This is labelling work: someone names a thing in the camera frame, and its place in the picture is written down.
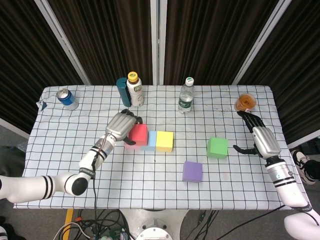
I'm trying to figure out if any white black checkered tablecloth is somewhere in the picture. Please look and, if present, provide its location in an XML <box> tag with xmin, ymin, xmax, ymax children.
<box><xmin>15</xmin><ymin>84</ymin><xmax>305</xmax><ymax>210</ymax></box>

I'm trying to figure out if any white silver robot base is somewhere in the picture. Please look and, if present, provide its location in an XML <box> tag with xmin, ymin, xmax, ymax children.
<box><xmin>119</xmin><ymin>208</ymin><xmax>190</xmax><ymax>240</ymax></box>

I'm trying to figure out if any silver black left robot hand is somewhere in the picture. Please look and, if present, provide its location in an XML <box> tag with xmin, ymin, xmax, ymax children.
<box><xmin>104</xmin><ymin>108</ymin><xmax>144</xmax><ymax>146</ymax></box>

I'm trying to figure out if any yellow floor tape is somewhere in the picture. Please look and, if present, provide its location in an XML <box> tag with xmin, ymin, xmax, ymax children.
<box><xmin>64</xmin><ymin>208</ymin><xmax>75</xmax><ymax>233</ymax></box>

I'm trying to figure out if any white floor cable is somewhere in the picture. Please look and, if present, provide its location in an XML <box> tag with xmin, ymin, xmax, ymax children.
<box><xmin>53</xmin><ymin>222</ymin><xmax>88</xmax><ymax>240</ymax></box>

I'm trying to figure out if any purple foam cube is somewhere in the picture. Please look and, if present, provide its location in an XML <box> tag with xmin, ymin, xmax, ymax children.
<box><xmin>182</xmin><ymin>161</ymin><xmax>204</xmax><ymax>183</ymax></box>

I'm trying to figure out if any green circuit board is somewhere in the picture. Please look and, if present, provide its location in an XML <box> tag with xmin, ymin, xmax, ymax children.
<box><xmin>106</xmin><ymin>227</ymin><xmax>126</xmax><ymax>240</ymax></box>

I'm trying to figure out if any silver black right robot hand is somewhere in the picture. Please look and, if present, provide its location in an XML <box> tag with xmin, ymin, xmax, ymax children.
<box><xmin>232</xmin><ymin>110</ymin><xmax>282</xmax><ymax>160</ymax></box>

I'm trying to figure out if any red foam cube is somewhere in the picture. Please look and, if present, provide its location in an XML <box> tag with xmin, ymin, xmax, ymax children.
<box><xmin>127</xmin><ymin>123</ymin><xmax>149</xmax><ymax>147</ymax></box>

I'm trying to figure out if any dark partition panel white frame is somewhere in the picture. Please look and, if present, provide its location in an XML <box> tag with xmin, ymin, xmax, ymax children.
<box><xmin>237</xmin><ymin>0</ymin><xmax>320</xmax><ymax>147</ymax></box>
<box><xmin>0</xmin><ymin>0</ymin><xmax>87</xmax><ymax>142</ymax></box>
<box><xmin>41</xmin><ymin>0</ymin><xmax>160</xmax><ymax>86</ymax></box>
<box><xmin>158</xmin><ymin>0</ymin><xmax>286</xmax><ymax>86</ymax></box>

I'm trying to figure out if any green foam cube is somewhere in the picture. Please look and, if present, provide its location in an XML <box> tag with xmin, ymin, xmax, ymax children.
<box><xmin>206</xmin><ymin>136</ymin><xmax>229</xmax><ymax>159</ymax></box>

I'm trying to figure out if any yellow foam cube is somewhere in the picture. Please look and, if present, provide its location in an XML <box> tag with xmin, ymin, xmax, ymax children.
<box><xmin>155</xmin><ymin>131</ymin><xmax>174</xmax><ymax>153</ymax></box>

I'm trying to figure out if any white drink bottle yellow cap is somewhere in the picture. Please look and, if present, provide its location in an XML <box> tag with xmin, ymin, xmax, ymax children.
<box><xmin>126</xmin><ymin>71</ymin><xmax>145</xmax><ymax>108</ymax></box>

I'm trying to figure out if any teal box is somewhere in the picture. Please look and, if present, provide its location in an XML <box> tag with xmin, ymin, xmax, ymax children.
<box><xmin>115</xmin><ymin>77</ymin><xmax>132</xmax><ymax>108</ymax></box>

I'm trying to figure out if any light blue foam cube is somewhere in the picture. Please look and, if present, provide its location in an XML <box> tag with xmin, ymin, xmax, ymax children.
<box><xmin>140</xmin><ymin>130</ymin><xmax>158</xmax><ymax>152</ymax></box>

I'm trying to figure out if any black floor cable bundle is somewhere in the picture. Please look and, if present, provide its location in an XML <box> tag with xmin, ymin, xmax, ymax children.
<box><xmin>52</xmin><ymin>209</ymin><xmax>133</xmax><ymax>240</ymax></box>
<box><xmin>192</xmin><ymin>209</ymin><xmax>221</xmax><ymax>240</ymax></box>

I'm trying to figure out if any blue silver soda can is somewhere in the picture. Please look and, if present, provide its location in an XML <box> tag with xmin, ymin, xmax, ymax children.
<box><xmin>55</xmin><ymin>88</ymin><xmax>80</xmax><ymax>111</ymax></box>

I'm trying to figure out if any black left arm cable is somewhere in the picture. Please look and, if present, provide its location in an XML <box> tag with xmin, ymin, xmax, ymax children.
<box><xmin>91</xmin><ymin>149</ymin><xmax>99</xmax><ymax>226</ymax></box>

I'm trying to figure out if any clear water bottle green label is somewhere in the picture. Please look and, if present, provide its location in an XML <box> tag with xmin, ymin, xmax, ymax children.
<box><xmin>177</xmin><ymin>76</ymin><xmax>196</xmax><ymax>114</ymax></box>

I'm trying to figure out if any pink foam cube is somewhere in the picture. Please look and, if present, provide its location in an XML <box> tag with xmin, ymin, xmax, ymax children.
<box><xmin>124</xmin><ymin>138</ymin><xmax>142</xmax><ymax>151</ymax></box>

